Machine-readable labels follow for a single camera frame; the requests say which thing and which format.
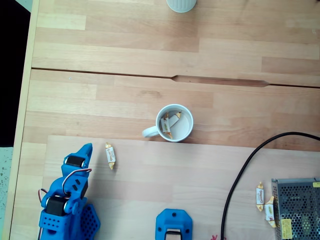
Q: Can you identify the white yellow sweet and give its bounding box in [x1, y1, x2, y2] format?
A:
[255, 181, 266, 213]
[263, 195, 278, 229]
[159, 112, 174, 140]
[104, 142, 116, 171]
[169, 111, 183, 127]

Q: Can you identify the white ceramic mug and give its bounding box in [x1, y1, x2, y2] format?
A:
[141, 103, 195, 143]

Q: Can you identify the wooden base board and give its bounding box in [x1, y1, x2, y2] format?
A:
[41, 135, 320, 240]

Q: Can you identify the white ribbed cup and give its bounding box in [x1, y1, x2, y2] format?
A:
[166, 0, 198, 14]

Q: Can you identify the metal mesh power supply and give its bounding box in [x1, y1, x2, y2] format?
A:
[271, 177, 320, 240]

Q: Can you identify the blue post mount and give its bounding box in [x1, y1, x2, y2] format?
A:
[155, 208, 194, 240]

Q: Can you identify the thick black power cable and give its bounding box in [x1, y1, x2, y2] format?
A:
[220, 131, 320, 240]

